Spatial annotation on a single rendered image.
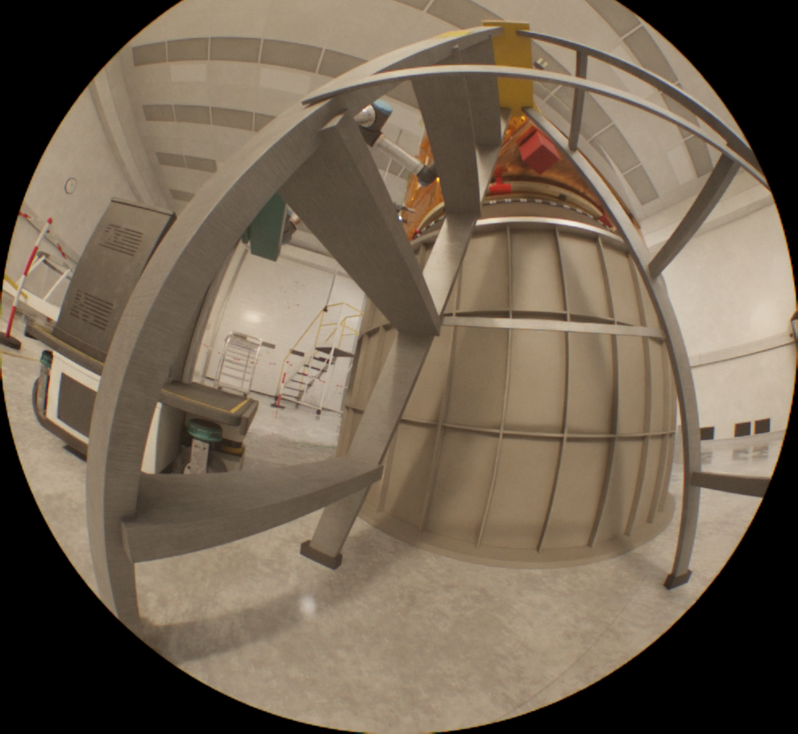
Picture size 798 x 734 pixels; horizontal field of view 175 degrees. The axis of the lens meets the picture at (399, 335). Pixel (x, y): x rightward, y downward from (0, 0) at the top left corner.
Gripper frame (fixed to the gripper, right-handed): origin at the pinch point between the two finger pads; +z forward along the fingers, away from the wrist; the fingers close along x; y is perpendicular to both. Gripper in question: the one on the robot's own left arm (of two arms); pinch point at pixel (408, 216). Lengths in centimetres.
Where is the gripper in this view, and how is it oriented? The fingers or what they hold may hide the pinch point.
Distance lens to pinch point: 185.4
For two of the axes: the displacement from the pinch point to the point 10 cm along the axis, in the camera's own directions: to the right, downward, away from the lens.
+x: -3.6, 2.1, 9.1
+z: 9.3, 0.8, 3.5
